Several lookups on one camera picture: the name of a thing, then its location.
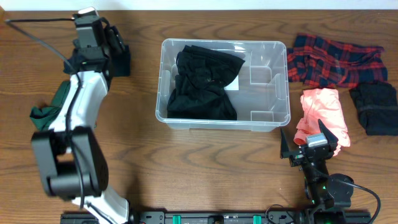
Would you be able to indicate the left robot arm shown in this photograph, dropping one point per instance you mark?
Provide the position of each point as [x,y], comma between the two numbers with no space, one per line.
[71,163]

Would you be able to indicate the red plaid shirt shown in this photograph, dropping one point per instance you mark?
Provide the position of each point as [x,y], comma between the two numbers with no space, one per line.
[325,63]

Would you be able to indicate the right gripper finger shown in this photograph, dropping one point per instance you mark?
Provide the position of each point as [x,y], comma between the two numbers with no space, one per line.
[330,137]
[284,147]

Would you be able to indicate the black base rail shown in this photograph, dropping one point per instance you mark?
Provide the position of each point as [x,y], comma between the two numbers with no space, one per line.
[252,218]

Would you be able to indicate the dark navy garment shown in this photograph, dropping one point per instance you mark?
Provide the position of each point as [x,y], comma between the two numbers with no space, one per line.
[120,63]

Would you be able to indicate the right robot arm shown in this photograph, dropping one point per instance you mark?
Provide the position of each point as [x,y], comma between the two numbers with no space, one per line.
[329,193]

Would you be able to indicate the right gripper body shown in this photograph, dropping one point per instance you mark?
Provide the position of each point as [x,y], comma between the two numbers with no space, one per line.
[298,159]

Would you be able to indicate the large black garment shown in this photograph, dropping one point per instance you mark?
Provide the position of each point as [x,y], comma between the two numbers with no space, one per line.
[199,85]

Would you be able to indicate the white label in bin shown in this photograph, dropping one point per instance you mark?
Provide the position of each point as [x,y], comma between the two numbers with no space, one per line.
[233,86]

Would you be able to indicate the green folded garment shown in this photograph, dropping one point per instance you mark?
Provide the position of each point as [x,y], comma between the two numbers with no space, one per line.
[46,112]

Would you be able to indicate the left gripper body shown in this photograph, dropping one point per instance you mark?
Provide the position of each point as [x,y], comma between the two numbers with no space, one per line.
[104,51]

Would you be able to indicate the pink folded garment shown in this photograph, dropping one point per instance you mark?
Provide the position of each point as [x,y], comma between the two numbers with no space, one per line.
[323,104]

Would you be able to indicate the black folded garment right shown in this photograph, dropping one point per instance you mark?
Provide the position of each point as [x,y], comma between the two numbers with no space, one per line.
[376,105]

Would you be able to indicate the clear plastic storage bin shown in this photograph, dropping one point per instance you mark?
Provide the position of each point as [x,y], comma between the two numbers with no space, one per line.
[262,102]

